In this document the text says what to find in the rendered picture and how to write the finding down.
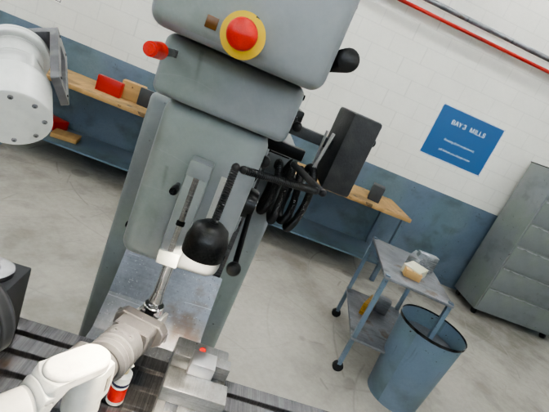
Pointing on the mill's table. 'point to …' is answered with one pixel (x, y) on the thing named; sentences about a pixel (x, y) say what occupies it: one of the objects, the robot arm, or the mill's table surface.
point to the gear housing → (228, 88)
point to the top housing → (189, 26)
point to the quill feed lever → (243, 231)
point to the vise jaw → (193, 392)
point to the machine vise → (181, 353)
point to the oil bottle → (118, 389)
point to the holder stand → (15, 283)
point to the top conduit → (345, 60)
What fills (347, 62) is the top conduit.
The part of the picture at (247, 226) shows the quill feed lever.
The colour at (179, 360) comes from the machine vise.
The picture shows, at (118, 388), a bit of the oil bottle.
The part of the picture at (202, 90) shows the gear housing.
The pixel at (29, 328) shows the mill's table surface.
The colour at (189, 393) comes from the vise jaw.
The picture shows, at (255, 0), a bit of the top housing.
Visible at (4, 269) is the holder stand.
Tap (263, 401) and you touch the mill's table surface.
